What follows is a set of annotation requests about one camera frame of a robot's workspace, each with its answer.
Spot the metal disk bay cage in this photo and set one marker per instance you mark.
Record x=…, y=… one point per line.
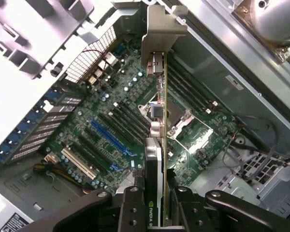
x=268, y=183

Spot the CPU socket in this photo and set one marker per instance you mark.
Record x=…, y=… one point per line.
x=178, y=116

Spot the blue expansion slot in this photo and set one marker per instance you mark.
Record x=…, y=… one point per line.
x=108, y=137

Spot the white expansion slot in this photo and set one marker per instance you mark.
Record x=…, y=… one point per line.
x=78, y=164

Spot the silver chipset heat sink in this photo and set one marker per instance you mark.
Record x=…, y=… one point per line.
x=126, y=181

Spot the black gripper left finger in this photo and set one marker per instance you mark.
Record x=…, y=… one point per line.
x=130, y=210

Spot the green motherboard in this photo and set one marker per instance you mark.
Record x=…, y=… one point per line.
x=106, y=96

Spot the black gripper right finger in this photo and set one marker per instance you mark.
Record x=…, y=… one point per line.
x=191, y=212

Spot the open black PC case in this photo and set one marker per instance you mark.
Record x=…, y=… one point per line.
x=207, y=55

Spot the grey power supply unit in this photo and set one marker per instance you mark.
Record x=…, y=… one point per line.
x=4, y=217

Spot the metal socket cover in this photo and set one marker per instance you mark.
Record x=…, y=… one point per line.
x=195, y=133

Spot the grey parts rack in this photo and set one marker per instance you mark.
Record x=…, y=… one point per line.
x=26, y=36

